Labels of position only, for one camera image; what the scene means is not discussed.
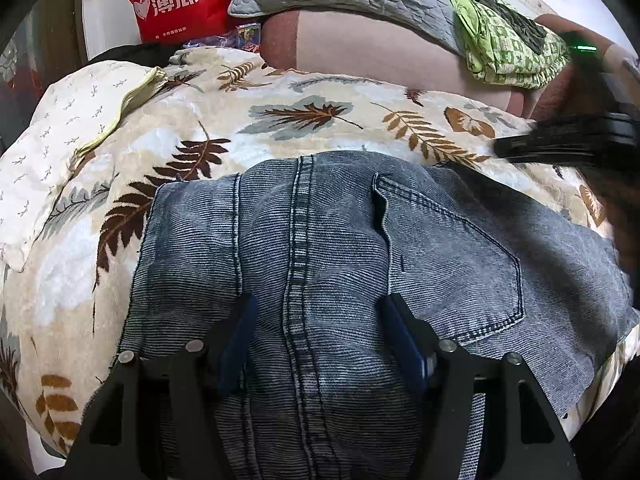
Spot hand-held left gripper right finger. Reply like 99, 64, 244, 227
384, 294, 581, 480

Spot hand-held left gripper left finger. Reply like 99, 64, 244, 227
65, 294, 259, 480

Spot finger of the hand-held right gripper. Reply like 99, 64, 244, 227
494, 114, 611, 167

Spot blue-grey denim pants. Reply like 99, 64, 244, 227
115, 155, 640, 480

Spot person's right forearm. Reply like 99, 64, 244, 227
580, 166, 640, 311

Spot green patterned cloth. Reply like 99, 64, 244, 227
430, 0, 572, 86

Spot cream leaf-print fleece blanket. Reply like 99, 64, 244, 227
0, 47, 640, 461

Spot white pillow with sprig print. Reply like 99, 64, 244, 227
0, 60, 168, 273

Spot small colourful box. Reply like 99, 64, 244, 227
235, 22, 264, 52

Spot black cloth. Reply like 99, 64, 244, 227
90, 42, 187, 69

